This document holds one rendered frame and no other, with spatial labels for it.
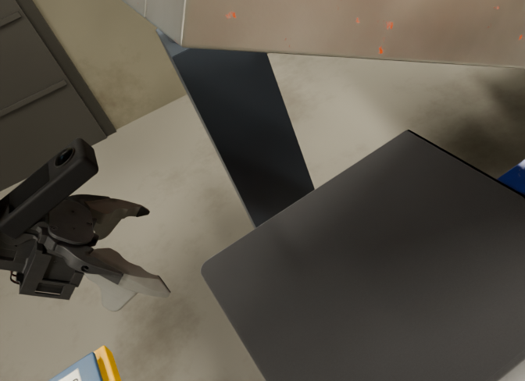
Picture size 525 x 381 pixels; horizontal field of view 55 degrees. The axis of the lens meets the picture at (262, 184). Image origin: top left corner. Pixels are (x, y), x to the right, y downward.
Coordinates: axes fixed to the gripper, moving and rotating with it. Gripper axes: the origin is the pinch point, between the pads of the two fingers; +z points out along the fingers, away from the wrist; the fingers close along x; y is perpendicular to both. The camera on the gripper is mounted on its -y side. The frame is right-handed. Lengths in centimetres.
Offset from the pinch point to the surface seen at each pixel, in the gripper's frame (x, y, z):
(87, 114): -263, 103, 41
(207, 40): 31.0, -30.4, -17.6
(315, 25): 30.4, -32.2, -14.2
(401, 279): 3.1, -4.5, 35.9
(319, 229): -13.3, 0.0, 32.1
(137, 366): -81, 118, 56
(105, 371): -7.0, 31.2, 5.1
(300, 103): -196, 26, 135
